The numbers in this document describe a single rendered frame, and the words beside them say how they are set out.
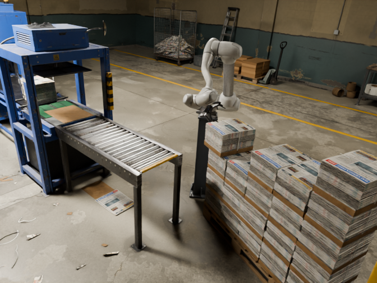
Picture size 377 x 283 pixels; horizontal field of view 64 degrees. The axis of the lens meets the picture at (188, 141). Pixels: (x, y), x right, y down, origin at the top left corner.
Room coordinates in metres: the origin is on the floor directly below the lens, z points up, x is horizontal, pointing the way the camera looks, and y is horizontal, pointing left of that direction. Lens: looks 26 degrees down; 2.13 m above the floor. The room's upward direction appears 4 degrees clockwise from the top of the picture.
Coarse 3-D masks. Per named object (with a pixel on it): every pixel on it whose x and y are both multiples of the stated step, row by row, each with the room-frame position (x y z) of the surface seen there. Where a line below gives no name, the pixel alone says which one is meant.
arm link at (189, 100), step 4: (184, 96) 2.34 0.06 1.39; (188, 96) 2.31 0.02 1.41; (192, 96) 2.32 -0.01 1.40; (184, 100) 2.31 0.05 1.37; (188, 100) 2.29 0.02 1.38; (192, 100) 2.30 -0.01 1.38; (188, 104) 2.30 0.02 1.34; (192, 104) 2.29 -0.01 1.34; (196, 104) 2.28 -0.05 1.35; (192, 108) 2.35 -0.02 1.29; (196, 108) 2.33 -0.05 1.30
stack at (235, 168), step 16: (208, 160) 2.59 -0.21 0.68; (224, 160) 2.36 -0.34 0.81; (240, 160) 2.36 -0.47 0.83; (208, 176) 2.56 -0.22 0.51; (224, 176) 2.35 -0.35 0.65; (240, 176) 2.18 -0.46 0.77; (208, 192) 2.55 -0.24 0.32; (224, 192) 2.31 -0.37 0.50; (256, 192) 1.99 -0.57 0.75; (208, 208) 2.52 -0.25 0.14; (224, 208) 2.29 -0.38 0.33; (240, 208) 2.12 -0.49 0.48; (272, 208) 1.83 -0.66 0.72; (288, 208) 1.72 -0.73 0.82; (240, 224) 2.09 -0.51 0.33; (256, 224) 1.93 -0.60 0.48; (272, 224) 1.80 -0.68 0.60; (288, 224) 1.68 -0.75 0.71; (256, 240) 1.90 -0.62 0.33; (272, 240) 1.76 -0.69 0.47; (288, 240) 1.65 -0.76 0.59; (240, 256) 2.02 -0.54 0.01; (256, 256) 1.87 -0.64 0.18; (272, 256) 1.74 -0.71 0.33; (288, 256) 1.62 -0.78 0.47; (256, 272) 1.84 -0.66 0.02; (272, 272) 1.71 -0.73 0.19; (288, 272) 1.61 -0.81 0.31
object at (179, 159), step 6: (108, 120) 3.14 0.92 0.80; (120, 126) 2.99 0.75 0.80; (132, 132) 2.87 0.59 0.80; (144, 138) 2.74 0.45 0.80; (156, 144) 2.62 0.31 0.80; (162, 144) 2.62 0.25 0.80; (168, 150) 2.51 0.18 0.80; (174, 150) 2.51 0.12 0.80; (180, 156) 2.44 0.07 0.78; (174, 162) 2.46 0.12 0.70; (180, 162) 2.44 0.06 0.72
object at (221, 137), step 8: (208, 128) 2.57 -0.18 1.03; (216, 128) 2.50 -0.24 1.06; (224, 128) 2.51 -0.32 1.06; (208, 136) 2.57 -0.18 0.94; (216, 136) 2.46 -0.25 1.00; (224, 136) 2.38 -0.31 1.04; (232, 136) 2.42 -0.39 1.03; (216, 144) 2.45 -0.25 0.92; (224, 144) 2.39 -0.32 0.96; (232, 144) 2.44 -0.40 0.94
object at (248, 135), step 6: (228, 120) 2.72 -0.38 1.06; (234, 120) 2.72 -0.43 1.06; (240, 120) 2.73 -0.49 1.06; (240, 126) 2.58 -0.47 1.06; (246, 126) 2.59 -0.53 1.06; (246, 132) 2.50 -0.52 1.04; (252, 132) 2.54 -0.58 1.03; (246, 138) 2.51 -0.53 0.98; (252, 138) 2.54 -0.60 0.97; (246, 144) 2.52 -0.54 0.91; (252, 144) 2.56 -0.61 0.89
